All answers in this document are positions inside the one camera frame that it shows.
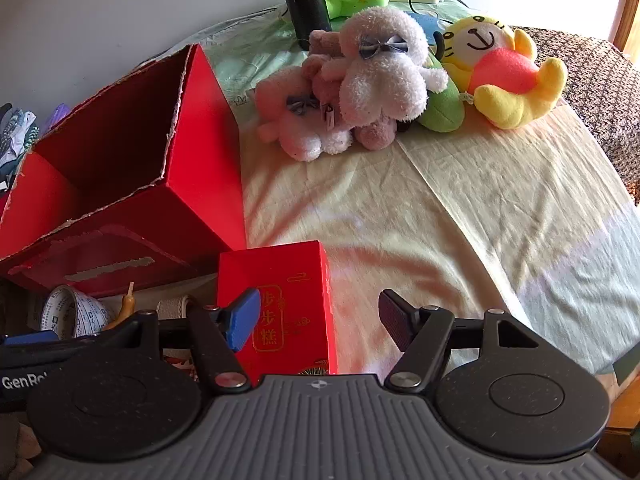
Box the pale yellow bedsheet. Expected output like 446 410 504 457
240 75 640 376

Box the white plush dog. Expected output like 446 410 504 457
339 7 450 126

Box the stack of folded clothes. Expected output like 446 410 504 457
0 102 41 191

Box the blue pouch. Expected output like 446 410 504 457
402 10 442 45

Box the brown patterned blanket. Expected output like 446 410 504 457
510 25 640 206

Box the yellow gourd ornament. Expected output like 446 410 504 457
102 281 137 331

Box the yellow tiger plush toy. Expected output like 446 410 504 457
432 14 568 130

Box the white strap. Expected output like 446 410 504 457
156 295 201 320

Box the green plush leaf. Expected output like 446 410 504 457
415 55 466 133

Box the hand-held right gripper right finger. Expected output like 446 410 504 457
378 289 543 394

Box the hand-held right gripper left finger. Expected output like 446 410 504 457
107 289 262 394

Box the black cylinder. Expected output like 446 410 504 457
272 0 333 52

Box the dusty pink plush dog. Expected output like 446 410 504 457
305 29 401 152

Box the light green quilt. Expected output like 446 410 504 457
200 0 511 106

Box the light pink plush dog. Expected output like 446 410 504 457
254 55 356 162

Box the wooden bed frame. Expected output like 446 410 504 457
607 0 640 66

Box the large red cardboard box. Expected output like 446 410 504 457
0 43 247 298

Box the small red gold-printed box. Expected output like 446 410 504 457
217 240 338 386

